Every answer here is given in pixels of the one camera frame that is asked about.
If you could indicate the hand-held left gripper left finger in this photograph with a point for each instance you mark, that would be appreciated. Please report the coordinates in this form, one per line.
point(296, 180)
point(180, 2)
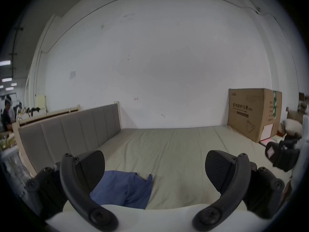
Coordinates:
point(74, 185)

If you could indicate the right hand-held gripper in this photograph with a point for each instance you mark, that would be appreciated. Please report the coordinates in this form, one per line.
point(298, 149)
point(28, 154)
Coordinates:
point(305, 134)

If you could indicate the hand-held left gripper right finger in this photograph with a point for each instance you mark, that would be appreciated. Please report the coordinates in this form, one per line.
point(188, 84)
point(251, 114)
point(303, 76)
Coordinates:
point(237, 185)

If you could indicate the white pillow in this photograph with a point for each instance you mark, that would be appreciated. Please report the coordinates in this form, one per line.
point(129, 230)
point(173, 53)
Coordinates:
point(293, 127)

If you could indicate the blue shirt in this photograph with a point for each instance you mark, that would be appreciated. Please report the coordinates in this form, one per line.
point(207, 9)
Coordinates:
point(123, 187)

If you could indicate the grey padded headboard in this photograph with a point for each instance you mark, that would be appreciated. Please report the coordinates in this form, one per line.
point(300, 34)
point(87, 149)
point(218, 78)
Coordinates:
point(67, 134)

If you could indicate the brown cardboard carton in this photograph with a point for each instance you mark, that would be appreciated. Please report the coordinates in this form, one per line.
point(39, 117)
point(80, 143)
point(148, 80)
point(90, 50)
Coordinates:
point(248, 112)

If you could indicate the bed with beige sheet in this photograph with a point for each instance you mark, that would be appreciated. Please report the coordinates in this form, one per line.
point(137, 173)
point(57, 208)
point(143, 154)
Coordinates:
point(173, 158)

